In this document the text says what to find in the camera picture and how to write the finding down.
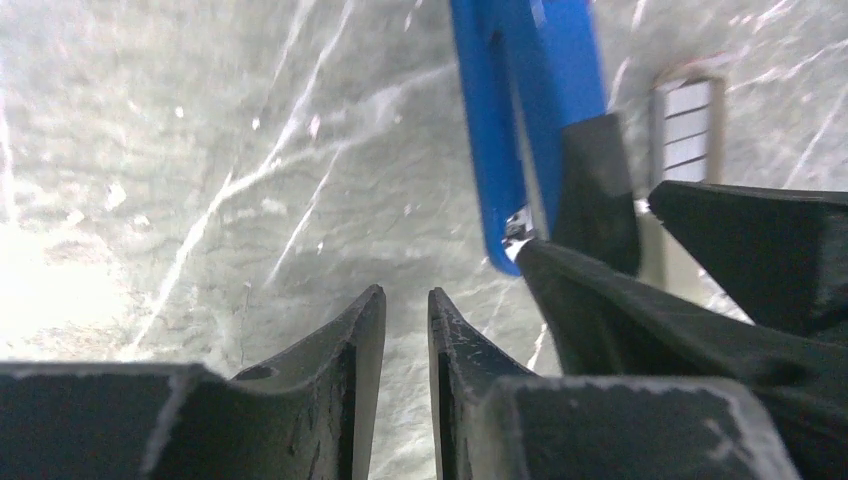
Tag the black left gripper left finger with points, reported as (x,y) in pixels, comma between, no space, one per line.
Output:
(305,413)

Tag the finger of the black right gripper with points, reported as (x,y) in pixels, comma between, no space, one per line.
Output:
(603,322)
(781,255)

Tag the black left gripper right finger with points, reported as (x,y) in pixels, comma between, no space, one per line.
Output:
(495,419)

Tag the blue black stapler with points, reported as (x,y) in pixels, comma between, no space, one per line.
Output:
(548,155)

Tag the brown cardboard staple tray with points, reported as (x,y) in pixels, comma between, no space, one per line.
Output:
(674,78)

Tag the grey staple strips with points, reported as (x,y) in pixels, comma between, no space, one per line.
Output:
(686,115)

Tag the beige white stapler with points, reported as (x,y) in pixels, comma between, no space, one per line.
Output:
(667,266)

